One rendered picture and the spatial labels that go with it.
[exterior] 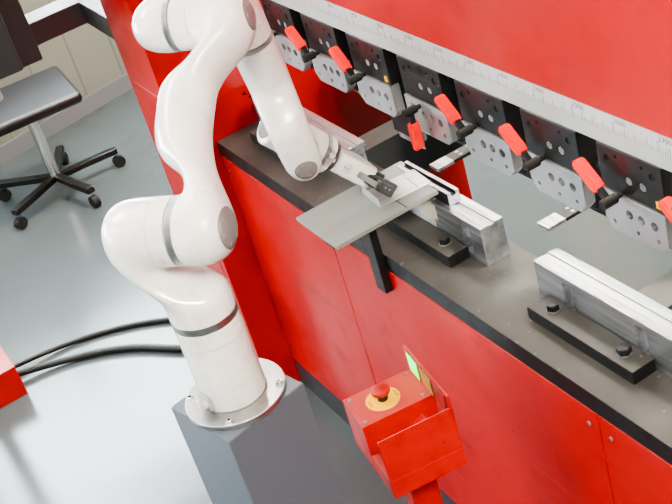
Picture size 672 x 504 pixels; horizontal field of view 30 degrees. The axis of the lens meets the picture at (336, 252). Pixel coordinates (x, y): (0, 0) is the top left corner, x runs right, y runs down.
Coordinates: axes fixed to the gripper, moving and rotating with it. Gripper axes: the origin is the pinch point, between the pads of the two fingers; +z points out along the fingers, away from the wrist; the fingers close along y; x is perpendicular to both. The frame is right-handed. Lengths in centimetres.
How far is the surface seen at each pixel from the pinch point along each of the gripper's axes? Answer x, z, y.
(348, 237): 12.2, -6.5, -9.5
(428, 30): -32.3, -25.0, -23.9
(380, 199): 3.1, 0.9, -1.6
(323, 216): 12.6, -6.8, 2.6
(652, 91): -40, -24, -84
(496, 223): -6.3, 14.0, -23.4
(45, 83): 61, 21, 285
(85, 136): 83, 65, 327
